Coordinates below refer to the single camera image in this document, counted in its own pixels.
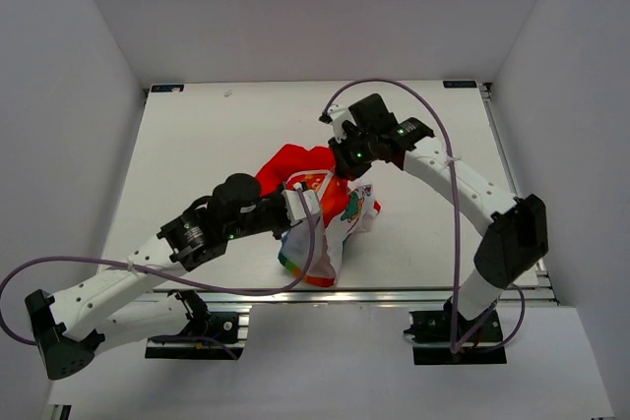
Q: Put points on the colourful children's zip jacket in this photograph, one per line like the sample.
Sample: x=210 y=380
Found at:
x=346 y=208

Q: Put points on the blue corner label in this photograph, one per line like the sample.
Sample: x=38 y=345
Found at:
x=451 y=84
x=166 y=88

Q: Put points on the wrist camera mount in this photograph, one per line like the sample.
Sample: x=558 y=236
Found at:
x=336 y=116
x=300 y=202

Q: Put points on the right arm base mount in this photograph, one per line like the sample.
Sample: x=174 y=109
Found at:
x=430 y=333

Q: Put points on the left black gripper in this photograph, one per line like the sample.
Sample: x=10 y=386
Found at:
x=278 y=232

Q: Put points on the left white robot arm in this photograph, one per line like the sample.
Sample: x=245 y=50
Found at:
x=72 y=326

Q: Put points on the right blue corner label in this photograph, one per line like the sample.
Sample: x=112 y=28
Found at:
x=451 y=84

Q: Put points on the left blue corner label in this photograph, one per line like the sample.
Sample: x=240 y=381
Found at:
x=166 y=88

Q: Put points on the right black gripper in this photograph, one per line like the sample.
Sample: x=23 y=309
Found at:
x=345 y=166

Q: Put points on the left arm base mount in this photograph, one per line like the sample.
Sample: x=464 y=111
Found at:
x=208 y=334

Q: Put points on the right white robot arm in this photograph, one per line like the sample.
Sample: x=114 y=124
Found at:
x=513 y=230

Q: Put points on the aluminium front rail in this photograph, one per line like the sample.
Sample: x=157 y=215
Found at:
x=537 y=295

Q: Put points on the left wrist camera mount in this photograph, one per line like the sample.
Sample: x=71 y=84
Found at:
x=300 y=202

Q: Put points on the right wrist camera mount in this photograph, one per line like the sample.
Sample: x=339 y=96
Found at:
x=336 y=116

